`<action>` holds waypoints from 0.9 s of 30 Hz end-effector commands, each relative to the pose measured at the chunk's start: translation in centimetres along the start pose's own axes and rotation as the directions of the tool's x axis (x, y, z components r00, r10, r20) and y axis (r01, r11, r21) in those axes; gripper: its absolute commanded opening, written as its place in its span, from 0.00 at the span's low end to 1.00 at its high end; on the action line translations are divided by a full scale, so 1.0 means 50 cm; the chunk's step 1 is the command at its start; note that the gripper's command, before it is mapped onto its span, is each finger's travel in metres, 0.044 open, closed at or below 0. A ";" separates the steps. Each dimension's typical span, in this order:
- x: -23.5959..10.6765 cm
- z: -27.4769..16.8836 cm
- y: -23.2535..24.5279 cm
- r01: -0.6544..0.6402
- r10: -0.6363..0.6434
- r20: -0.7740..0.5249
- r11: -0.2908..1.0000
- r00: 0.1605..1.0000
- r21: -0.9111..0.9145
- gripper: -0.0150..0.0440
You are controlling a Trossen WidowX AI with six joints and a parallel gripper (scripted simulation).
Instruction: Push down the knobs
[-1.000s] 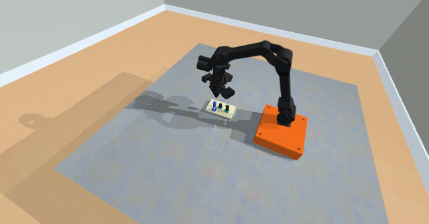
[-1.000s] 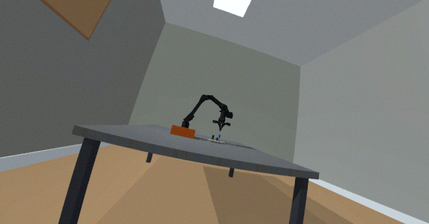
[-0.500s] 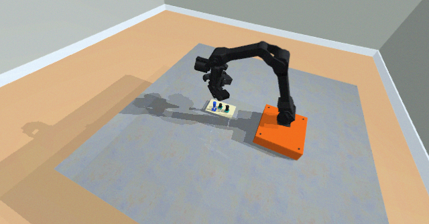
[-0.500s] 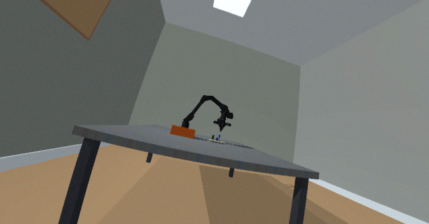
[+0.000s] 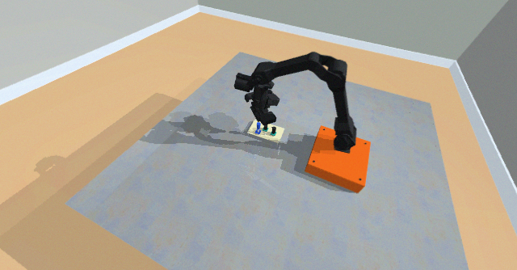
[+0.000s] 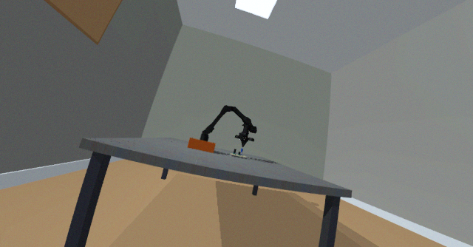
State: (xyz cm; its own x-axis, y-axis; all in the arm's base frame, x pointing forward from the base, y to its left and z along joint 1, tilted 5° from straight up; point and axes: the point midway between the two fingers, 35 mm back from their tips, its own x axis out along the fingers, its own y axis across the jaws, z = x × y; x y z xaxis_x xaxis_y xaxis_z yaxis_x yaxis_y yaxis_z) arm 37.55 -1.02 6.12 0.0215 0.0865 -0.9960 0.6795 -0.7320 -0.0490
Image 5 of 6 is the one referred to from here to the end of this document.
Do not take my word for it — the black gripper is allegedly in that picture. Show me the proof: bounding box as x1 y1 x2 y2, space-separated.
245 92 276 125

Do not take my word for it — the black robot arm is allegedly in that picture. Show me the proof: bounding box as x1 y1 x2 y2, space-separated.
234 52 357 153

